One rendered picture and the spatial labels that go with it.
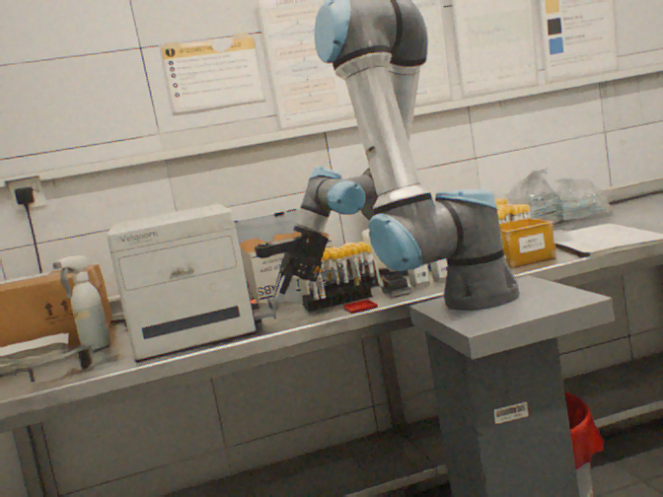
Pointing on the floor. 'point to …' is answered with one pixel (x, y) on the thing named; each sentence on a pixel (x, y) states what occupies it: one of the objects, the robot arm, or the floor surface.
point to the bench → (206, 358)
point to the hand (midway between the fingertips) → (273, 305)
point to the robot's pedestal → (504, 421)
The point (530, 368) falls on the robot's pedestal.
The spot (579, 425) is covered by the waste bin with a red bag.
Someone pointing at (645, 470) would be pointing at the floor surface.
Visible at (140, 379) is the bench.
